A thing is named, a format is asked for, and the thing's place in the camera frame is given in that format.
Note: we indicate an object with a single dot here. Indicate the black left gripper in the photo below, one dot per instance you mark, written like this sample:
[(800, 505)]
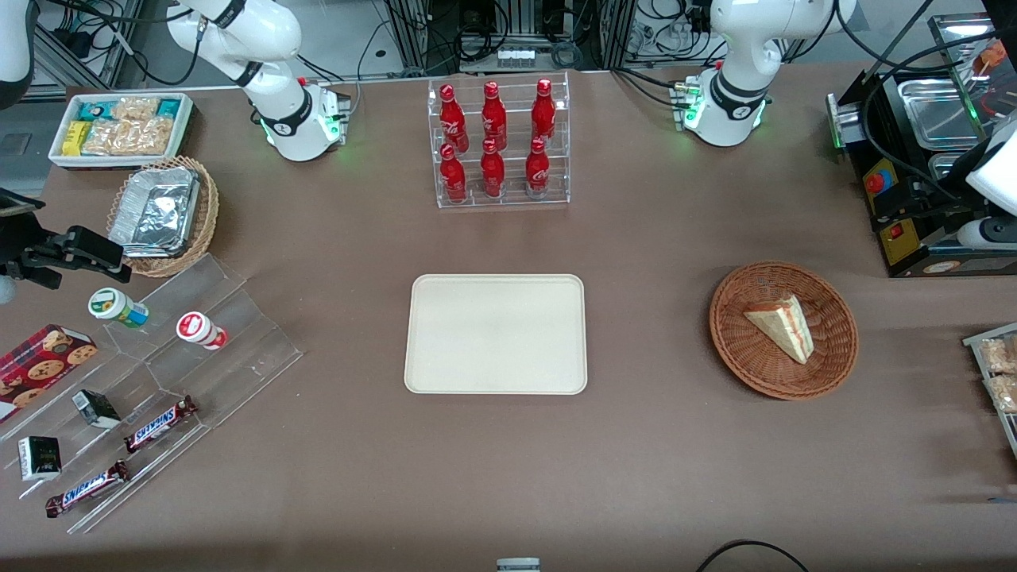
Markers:
[(928, 208)]

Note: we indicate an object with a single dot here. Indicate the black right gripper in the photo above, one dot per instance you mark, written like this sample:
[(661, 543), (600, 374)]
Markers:
[(24, 248)]

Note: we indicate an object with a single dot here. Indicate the triangular white bread sandwich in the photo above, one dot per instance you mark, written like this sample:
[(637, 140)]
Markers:
[(783, 326)]

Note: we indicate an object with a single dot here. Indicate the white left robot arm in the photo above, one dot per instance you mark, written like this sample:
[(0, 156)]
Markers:
[(739, 48)]

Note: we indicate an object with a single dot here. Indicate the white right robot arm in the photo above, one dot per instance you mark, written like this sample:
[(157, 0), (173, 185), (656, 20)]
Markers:
[(270, 48)]

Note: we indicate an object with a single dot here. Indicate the silver foil tray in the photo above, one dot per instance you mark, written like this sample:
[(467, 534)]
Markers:
[(155, 214)]

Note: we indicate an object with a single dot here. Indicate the light brown wicker basket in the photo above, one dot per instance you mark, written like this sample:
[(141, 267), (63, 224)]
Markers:
[(208, 214)]

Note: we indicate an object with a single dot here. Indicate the grey metal snack tray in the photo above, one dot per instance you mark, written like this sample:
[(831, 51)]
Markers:
[(973, 342)]

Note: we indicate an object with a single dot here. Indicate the dark brown wicker basket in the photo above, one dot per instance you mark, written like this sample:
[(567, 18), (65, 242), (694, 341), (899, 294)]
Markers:
[(755, 361)]

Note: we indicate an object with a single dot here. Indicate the cream rectangular serving tray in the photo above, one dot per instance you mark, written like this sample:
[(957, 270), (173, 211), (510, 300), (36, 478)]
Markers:
[(493, 334)]

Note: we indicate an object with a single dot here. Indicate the black food warmer cabinet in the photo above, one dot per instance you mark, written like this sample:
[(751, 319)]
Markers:
[(898, 246)]

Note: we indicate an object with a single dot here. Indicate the red emergency stop button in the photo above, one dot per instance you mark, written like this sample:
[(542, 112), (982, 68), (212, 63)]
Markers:
[(875, 183)]

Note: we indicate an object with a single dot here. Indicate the green label white cup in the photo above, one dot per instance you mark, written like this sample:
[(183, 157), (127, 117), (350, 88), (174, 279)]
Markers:
[(115, 306)]

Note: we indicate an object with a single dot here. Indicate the white rectangular snack bin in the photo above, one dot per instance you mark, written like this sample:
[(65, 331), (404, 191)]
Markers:
[(59, 159)]

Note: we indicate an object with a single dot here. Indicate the steel warmer pan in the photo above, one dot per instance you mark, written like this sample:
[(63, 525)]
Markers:
[(937, 111)]

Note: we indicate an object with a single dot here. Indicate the yellow snack packet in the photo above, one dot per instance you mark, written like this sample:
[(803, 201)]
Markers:
[(75, 137)]

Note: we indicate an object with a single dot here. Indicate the clear rice cracker bag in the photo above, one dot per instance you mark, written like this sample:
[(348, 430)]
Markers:
[(127, 137), (135, 108)]

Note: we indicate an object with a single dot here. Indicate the red label white cup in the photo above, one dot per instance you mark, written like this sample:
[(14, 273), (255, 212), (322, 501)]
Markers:
[(199, 328)]

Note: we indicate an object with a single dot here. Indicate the red cookie box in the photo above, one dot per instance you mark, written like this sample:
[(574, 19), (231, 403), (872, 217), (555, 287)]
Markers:
[(40, 369)]

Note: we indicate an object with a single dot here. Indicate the teal snack packet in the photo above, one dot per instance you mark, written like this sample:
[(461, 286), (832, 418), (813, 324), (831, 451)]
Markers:
[(95, 110), (169, 108)]

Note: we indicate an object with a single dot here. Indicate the small black box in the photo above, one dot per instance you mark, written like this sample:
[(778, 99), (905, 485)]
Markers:
[(97, 408)]

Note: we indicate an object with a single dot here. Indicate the clear acrylic stepped stand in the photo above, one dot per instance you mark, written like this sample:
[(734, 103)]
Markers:
[(238, 357)]

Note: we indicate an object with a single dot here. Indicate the snickers chocolate bar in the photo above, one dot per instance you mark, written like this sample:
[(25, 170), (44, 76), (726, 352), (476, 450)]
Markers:
[(86, 488), (159, 423)]

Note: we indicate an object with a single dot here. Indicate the black and white box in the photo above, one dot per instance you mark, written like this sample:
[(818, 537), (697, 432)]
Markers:
[(40, 458)]

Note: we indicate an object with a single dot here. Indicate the red cola bottle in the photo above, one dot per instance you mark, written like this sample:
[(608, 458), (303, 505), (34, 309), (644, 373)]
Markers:
[(538, 171), (453, 119), (543, 115), (493, 175), (453, 179), (494, 119)]

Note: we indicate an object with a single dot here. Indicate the clear acrylic bottle rack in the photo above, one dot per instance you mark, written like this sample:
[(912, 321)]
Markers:
[(512, 199)]

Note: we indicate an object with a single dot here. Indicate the white power strip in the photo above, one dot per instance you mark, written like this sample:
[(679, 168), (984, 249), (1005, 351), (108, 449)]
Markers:
[(515, 56)]

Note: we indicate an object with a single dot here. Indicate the small grey box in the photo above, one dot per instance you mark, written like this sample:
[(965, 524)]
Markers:
[(518, 565)]

